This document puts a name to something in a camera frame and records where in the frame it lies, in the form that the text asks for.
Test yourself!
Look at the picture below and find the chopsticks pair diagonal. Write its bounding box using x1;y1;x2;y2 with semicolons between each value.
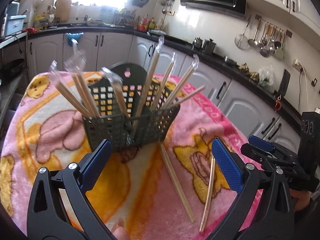
64;38;100;117

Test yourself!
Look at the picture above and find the chopsticks pair long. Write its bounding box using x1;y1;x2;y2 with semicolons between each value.
49;60;91;118

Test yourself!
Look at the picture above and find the person's right hand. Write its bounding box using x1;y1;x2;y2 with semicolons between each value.
290;189;311;212

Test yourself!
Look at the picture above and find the person's left hand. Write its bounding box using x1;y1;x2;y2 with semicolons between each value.
111;218;130;240

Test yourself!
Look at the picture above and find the black countertop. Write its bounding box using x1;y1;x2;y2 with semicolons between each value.
28;25;302;133

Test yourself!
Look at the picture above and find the pink cartoon blanket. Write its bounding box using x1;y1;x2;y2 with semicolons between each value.
1;74;247;239

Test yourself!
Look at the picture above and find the hanging strainer ladle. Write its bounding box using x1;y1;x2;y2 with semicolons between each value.
234;16;251;50

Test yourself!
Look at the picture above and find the metal canister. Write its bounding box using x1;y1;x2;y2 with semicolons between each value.
202;38;216;55

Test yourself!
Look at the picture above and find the metal kettle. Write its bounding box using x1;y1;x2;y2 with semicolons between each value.
192;37;203;51

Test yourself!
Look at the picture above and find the dark green utensil basket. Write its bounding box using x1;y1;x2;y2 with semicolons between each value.
84;62;180;152

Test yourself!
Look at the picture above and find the white upper cabinet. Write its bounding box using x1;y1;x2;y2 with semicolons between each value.
246;0;319;35

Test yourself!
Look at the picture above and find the blue hanging towel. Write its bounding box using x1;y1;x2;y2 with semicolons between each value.
66;32;84;47

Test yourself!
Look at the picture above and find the blue plastic box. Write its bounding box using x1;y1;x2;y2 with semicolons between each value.
4;15;26;36

